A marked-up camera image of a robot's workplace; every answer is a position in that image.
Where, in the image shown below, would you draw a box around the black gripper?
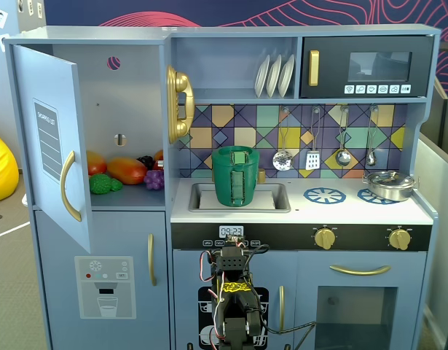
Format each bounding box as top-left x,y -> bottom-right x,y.
219,244 -> 249,258

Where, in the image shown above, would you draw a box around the steel pot lid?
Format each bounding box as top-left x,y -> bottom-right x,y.
366,170 -> 414,186

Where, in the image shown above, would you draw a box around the toy kitchen sink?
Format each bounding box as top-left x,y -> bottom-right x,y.
198,188 -> 276,210

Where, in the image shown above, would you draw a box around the green container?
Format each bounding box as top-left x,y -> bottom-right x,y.
211,146 -> 262,208

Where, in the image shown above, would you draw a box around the gold stove knob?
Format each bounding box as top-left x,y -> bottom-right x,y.
314,227 -> 337,251
388,227 -> 412,252

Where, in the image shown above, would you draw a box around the steel skimmer spoon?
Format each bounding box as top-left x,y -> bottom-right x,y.
272,106 -> 295,172

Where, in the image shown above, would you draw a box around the purple toy grapes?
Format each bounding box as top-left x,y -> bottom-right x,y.
143,169 -> 165,191

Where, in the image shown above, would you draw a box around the steel slotted spatula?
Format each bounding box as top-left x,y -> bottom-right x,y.
304,106 -> 322,171

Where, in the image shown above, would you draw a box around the dark toy blackberries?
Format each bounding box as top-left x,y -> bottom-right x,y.
136,155 -> 156,171

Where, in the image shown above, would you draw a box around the orange toy mango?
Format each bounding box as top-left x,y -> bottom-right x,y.
106,156 -> 149,186

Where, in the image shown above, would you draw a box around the steel ladle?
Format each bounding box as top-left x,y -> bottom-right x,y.
334,105 -> 353,167

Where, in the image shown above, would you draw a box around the green toy lettuce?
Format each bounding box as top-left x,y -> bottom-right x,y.
89,173 -> 124,195

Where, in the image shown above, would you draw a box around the red orange toy peach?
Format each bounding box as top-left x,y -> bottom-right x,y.
86,150 -> 109,176

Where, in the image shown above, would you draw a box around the gold toy phone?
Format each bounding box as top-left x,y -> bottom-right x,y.
166,64 -> 197,144

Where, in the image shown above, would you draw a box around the steel toy pot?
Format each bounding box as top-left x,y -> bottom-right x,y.
362,174 -> 417,203

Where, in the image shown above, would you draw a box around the white toy plate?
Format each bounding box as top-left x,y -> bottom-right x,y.
278,53 -> 296,98
266,54 -> 283,99
254,54 -> 271,99

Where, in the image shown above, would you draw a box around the blue toy kitchen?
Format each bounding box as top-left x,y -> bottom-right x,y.
3,23 -> 444,350

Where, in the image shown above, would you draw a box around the light grey desk divider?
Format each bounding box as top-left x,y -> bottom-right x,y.
415,133 -> 448,350

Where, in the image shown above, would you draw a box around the yellow beanbag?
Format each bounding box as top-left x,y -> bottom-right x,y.
0,128 -> 20,205

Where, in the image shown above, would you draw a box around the blue fridge door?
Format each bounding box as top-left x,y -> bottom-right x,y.
11,44 -> 92,254

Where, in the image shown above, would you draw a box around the gold dishwasher handle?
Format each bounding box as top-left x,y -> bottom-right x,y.
278,285 -> 286,331

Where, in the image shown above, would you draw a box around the gold freezer handle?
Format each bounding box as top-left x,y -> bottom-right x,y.
147,233 -> 158,287

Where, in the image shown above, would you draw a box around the black camera cable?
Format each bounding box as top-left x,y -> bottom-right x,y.
259,319 -> 318,350

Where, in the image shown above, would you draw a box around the gold oven handle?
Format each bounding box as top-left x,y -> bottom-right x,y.
329,265 -> 393,277

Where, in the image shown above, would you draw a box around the gold fridge door handle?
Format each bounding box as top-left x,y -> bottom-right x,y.
60,149 -> 83,223

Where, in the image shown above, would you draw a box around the gold microwave handle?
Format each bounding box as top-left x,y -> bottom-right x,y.
307,50 -> 321,88

